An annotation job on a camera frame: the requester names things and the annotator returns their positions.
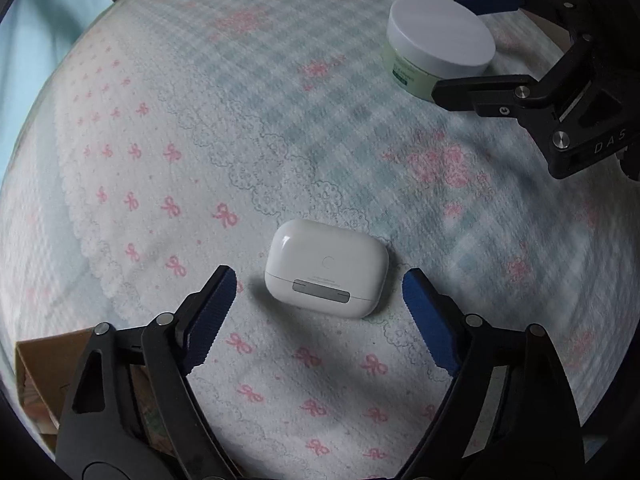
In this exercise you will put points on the light blue hanging cloth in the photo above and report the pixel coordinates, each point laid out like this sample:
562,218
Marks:
40,35

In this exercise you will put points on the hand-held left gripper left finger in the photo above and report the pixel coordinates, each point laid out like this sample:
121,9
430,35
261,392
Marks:
210,320

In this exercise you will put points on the pale green white-lidded jar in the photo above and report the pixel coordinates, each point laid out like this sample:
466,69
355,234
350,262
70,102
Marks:
440,35

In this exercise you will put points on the cardboard box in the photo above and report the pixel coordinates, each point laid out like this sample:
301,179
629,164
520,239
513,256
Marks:
45,360

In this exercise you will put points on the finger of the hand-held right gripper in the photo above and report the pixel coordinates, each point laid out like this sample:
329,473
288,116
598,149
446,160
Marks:
492,1
485,92

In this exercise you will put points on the white earbuds case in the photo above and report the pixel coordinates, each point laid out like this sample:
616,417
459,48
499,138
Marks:
325,265

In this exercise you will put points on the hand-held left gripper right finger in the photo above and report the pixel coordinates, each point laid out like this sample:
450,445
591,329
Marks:
430,320

